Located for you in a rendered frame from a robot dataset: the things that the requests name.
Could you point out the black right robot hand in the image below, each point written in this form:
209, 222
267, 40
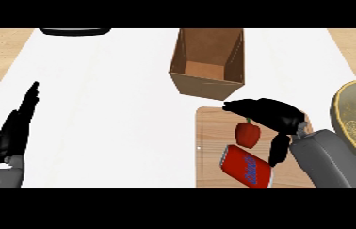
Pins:
274, 113

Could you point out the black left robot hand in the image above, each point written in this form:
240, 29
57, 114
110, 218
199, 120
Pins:
21, 122

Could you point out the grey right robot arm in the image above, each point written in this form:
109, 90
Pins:
324, 159

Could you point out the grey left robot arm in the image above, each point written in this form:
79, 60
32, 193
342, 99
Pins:
10, 174

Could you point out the red bell pepper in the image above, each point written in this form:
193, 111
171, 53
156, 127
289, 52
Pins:
249, 134

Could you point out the pale wooden cutting board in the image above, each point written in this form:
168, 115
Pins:
213, 151

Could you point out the brown cardboard box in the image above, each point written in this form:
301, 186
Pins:
209, 66

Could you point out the olive round bowl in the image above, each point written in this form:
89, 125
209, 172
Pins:
345, 113

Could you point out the red soda can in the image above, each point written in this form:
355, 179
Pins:
249, 167

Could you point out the black round appliance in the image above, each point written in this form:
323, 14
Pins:
75, 31

